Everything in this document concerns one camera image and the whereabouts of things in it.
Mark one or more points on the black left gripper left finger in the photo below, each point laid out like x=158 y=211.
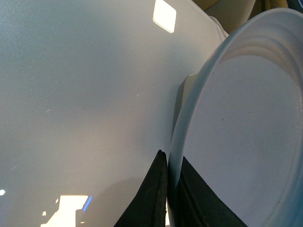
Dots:
x=148 y=208

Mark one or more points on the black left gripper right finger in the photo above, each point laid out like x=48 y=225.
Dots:
x=194 y=204

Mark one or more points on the light blue round plate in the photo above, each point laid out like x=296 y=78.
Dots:
x=241 y=124

